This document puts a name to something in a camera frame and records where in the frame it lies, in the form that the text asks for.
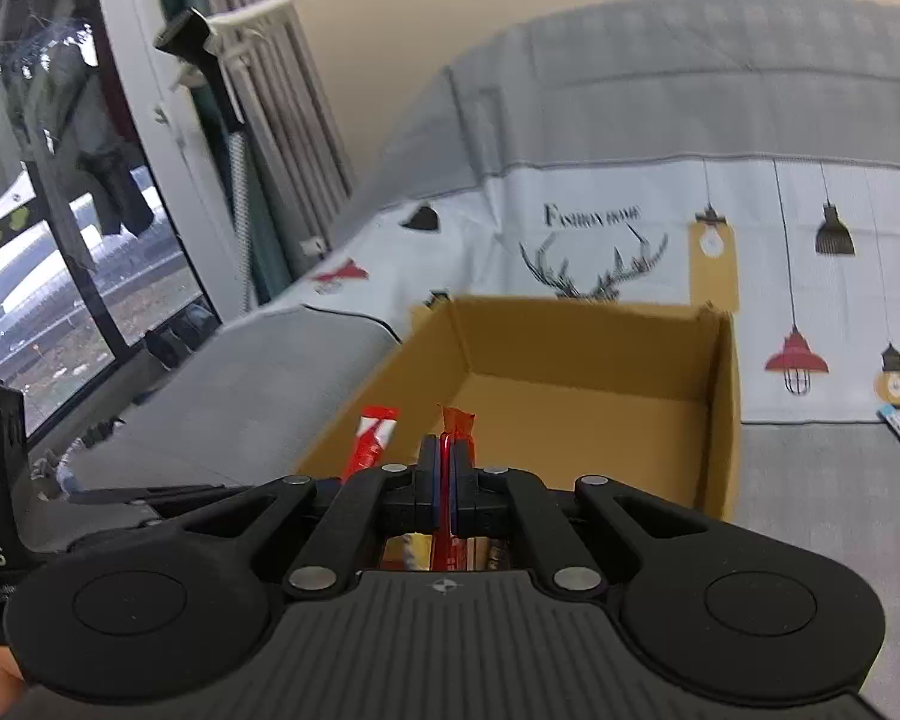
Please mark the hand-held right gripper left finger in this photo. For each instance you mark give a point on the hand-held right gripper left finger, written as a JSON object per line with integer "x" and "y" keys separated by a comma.
{"x": 436, "y": 491}

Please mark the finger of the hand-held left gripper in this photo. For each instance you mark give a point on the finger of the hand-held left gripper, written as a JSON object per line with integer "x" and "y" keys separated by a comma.
{"x": 150, "y": 496}

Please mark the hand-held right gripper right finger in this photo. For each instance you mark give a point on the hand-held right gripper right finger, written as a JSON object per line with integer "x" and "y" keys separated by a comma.
{"x": 459, "y": 491}

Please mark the yellow snack packet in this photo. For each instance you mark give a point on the yellow snack packet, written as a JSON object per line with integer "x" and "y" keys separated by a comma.
{"x": 414, "y": 553}

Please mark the red and white snack packet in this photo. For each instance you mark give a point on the red and white snack packet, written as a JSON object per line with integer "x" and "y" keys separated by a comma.
{"x": 375, "y": 435}

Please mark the brown cardboard box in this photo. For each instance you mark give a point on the brown cardboard box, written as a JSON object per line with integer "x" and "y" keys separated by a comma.
{"x": 570, "y": 420}

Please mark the pair of dark shoes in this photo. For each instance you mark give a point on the pair of dark shoes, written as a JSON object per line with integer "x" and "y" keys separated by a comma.
{"x": 180, "y": 337}

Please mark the white curtain clip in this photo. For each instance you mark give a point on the white curtain clip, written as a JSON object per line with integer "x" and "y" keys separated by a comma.
{"x": 313, "y": 246}

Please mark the dark hanging garment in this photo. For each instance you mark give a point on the dark hanging garment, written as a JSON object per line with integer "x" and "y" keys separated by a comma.
{"x": 116, "y": 191}

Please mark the grey curtain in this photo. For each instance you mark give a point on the grey curtain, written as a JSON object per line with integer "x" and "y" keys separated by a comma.
{"x": 300, "y": 127}

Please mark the white window frame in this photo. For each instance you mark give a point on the white window frame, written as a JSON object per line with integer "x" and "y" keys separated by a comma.
{"x": 172, "y": 150}

